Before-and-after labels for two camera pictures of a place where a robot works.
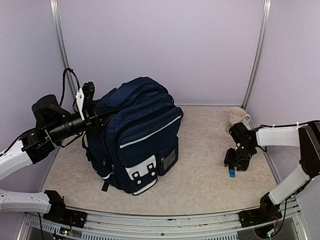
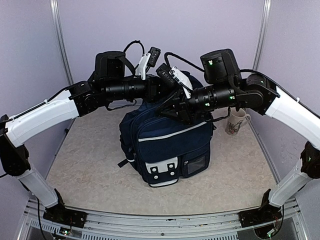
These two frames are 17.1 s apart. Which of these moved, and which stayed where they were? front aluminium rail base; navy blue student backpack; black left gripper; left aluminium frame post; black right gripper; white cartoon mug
Moved: navy blue student backpack; black left gripper; black right gripper
Stayed: white cartoon mug; front aluminium rail base; left aluminium frame post
